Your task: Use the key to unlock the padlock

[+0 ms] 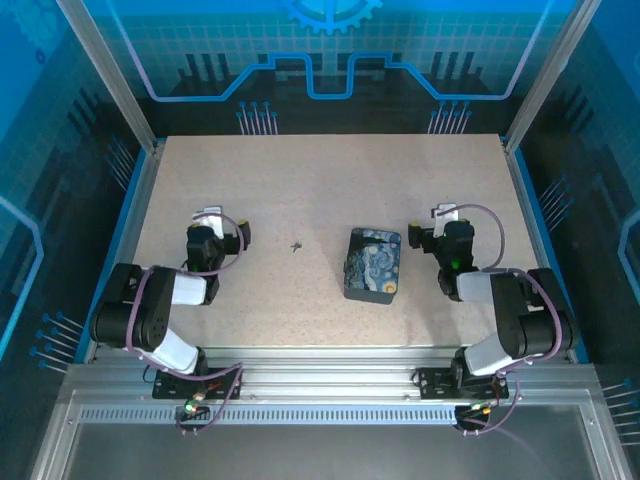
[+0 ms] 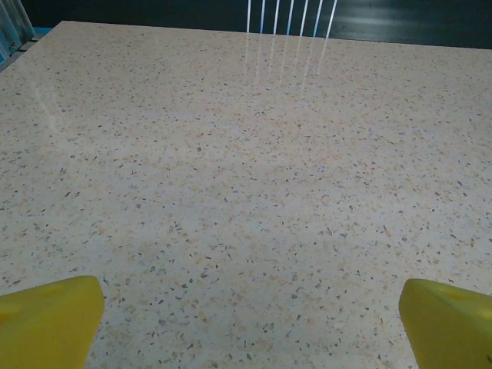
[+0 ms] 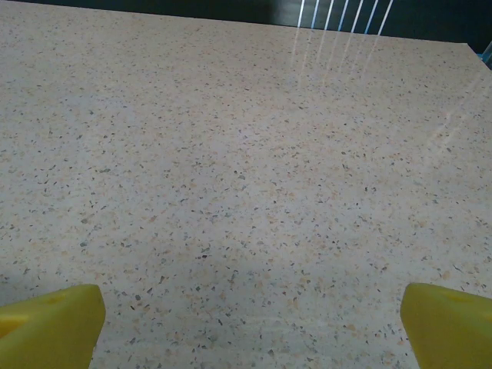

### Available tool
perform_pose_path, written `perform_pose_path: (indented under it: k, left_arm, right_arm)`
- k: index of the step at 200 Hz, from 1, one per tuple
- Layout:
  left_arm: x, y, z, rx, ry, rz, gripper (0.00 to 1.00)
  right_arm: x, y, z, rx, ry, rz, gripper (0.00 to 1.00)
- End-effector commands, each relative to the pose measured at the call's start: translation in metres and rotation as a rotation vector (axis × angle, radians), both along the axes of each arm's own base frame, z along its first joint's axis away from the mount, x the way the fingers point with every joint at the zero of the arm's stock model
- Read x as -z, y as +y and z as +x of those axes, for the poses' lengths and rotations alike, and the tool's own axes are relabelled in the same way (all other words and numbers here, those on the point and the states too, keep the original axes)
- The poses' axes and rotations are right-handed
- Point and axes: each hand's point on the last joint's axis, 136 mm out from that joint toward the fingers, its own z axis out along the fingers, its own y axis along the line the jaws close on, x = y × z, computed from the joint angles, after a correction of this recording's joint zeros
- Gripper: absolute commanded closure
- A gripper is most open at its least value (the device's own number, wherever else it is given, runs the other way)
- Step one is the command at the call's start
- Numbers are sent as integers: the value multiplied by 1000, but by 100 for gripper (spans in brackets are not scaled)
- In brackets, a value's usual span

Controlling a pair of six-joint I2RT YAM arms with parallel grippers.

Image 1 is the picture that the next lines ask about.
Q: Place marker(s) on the connector board with lights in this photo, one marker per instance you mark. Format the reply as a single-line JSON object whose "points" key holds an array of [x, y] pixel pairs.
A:
{"points": [[472, 412], [192, 410]]}

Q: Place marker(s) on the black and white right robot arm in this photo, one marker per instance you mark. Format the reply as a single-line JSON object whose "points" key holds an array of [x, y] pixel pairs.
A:
{"points": [[510, 320]]}

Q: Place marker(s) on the starry night painted tin box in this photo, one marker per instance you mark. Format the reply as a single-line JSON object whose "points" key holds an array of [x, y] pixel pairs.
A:
{"points": [[372, 270]]}

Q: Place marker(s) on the aluminium frame post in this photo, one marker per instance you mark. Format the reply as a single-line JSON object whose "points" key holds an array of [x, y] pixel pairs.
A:
{"points": [[119, 85], [542, 85]]}

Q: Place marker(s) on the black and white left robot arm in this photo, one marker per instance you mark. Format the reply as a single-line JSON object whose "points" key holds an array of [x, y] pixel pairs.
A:
{"points": [[150, 320]]}

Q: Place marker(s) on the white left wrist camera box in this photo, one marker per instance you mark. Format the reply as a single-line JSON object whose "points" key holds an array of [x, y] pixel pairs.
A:
{"points": [[212, 220]]}

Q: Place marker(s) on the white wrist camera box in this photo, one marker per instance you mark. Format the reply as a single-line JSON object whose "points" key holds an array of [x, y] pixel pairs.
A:
{"points": [[212, 220], [447, 212]]}

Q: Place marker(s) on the aluminium base beam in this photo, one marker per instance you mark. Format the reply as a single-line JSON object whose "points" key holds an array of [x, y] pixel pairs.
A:
{"points": [[325, 380]]}

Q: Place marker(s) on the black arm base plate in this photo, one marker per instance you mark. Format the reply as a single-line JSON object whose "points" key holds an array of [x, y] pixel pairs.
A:
{"points": [[435, 382], [172, 385]]}

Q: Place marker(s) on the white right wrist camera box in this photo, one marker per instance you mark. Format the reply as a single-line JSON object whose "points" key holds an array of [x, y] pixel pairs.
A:
{"points": [[447, 212]]}

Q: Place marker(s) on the aluminium side rail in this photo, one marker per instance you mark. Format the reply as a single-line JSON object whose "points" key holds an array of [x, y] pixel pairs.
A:
{"points": [[522, 200], [125, 250]]}

